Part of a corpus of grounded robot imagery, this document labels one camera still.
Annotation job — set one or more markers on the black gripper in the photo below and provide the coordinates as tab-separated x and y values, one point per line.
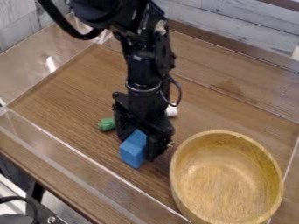
140	110

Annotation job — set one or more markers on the blue rectangular block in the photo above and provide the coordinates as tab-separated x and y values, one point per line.
133	149

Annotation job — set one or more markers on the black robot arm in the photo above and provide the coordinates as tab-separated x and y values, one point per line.
141	28

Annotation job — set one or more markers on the brown wooden bowl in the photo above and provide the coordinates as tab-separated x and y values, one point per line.
226	179

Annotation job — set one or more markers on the green Expo marker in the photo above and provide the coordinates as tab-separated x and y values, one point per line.
107	123

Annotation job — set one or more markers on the clear acrylic enclosure wall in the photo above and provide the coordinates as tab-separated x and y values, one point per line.
57	82

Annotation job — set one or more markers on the black metal table frame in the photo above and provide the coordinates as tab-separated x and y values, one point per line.
46	215

